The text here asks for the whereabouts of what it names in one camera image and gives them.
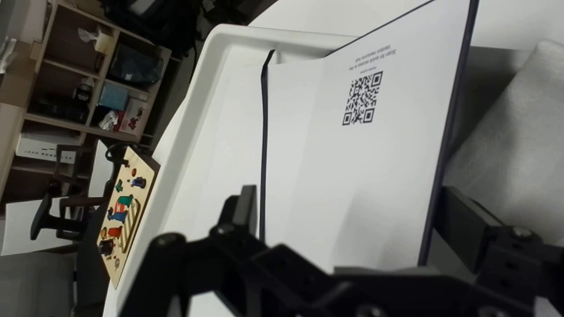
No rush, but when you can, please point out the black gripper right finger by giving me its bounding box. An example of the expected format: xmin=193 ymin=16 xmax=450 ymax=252
xmin=434 ymin=187 xmax=542 ymax=273

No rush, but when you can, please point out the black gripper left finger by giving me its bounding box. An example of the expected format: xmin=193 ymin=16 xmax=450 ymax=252
xmin=214 ymin=185 xmax=258 ymax=238

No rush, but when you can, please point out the white notebook black cover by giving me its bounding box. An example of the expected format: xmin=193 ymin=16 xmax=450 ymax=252
xmin=267 ymin=0 xmax=478 ymax=270

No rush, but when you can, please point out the white plastic tray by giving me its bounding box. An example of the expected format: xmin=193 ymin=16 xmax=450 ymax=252
xmin=103 ymin=23 xmax=564 ymax=317

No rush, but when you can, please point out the folded white cloth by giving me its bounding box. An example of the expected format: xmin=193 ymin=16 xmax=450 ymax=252
xmin=445 ymin=41 xmax=564 ymax=247

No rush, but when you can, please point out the wooden toy puzzle board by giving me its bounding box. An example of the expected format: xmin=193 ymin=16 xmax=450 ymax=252
xmin=97 ymin=146 xmax=159 ymax=287

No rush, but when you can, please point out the black office chair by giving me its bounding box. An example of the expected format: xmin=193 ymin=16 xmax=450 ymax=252
xmin=31 ymin=190 xmax=110 ymax=317

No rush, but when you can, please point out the wooden shelf unit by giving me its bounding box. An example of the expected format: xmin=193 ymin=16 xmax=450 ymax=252
xmin=0 ymin=0 xmax=172 ymax=203

